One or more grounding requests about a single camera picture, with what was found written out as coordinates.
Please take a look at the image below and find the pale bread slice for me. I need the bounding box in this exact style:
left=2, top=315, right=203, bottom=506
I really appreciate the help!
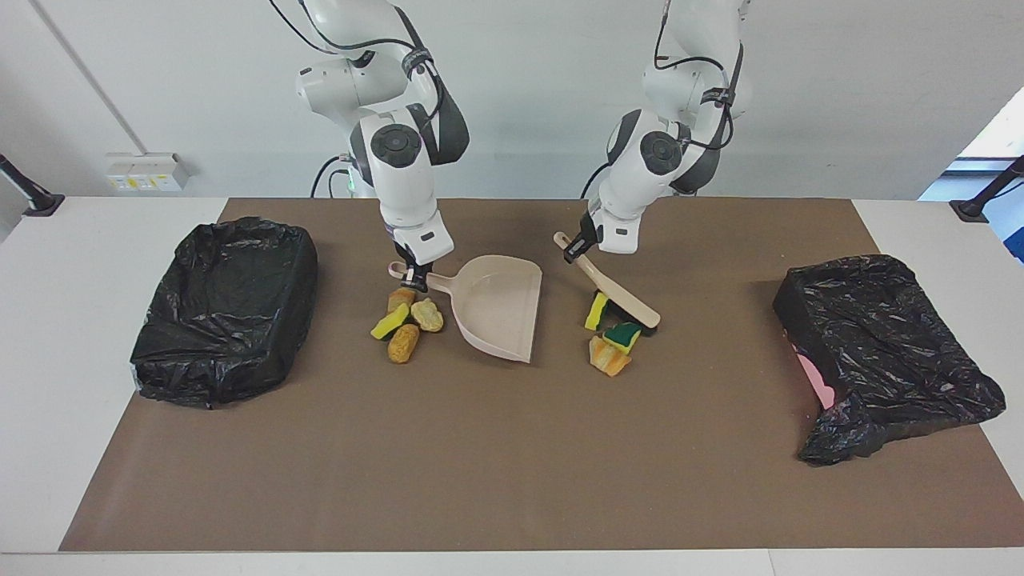
left=410, top=298, right=445, bottom=334

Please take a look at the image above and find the yellow sponge block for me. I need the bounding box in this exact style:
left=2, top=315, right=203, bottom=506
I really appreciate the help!
left=370, top=302, right=411, bottom=341

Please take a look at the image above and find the brown bread roll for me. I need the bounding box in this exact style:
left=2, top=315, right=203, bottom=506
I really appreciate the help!
left=387, top=323, right=421, bottom=365

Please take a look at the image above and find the beige hand brush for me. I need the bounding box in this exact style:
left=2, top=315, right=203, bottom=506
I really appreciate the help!
left=554, top=232, right=662, bottom=331

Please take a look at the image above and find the beige plastic dustpan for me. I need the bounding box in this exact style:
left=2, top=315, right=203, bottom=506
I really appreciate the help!
left=390, top=254, right=544, bottom=364

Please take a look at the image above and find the green and yellow sponge piece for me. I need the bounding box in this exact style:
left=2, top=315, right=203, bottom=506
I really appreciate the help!
left=602, top=322, right=643, bottom=355

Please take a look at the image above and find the tan croissant piece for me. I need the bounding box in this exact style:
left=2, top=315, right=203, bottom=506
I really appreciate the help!
left=589, top=335, right=633, bottom=378

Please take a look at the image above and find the black bag-lined bin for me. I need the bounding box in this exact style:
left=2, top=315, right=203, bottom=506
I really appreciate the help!
left=130, top=216, right=319, bottom=410

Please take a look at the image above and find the pink plastic bin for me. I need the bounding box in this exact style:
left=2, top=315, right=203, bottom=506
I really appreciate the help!
left=797, top=352, right=836, bottom=410

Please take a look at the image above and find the black trash bag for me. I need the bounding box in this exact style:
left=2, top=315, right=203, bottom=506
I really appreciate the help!
left=772, top=254, right=1007, bottom=467

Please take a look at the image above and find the brown table mat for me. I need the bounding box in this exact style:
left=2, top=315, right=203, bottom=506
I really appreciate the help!
left=60, top=198, right=1024, bottom=553

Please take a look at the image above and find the black base cable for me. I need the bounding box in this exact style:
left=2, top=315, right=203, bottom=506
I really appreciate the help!
left=581, top=162, right=614, bottom=198
left=310, top=155, right=354, bottom=198

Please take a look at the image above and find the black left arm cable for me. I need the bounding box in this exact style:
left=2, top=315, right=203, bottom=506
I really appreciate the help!
left=652, top=0, right=745, bottom=153

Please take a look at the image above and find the white wall socket box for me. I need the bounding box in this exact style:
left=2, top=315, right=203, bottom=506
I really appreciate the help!
left=105, top=152, right=191, bottom=194

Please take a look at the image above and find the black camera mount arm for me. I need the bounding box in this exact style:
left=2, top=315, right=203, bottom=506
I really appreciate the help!
left=950, top=154, right=1024, bottom=223
left=0, top=152, right=66, bottom=218

